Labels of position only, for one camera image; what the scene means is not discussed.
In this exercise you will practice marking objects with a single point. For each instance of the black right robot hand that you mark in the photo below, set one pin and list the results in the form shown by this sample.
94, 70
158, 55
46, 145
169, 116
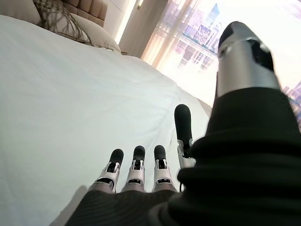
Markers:
235, 164

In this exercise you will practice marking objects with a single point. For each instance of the white duvet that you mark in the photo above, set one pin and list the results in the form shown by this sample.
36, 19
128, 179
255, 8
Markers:
82, 106

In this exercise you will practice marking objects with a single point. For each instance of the sheer beige curtain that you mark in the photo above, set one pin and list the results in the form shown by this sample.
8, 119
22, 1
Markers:
169, 28

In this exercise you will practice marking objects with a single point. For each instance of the brown tufted headboard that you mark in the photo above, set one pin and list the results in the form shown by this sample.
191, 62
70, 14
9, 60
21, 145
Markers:
89, 9

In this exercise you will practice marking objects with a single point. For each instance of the woven fringed cushion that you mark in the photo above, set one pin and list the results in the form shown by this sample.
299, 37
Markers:
58, 21

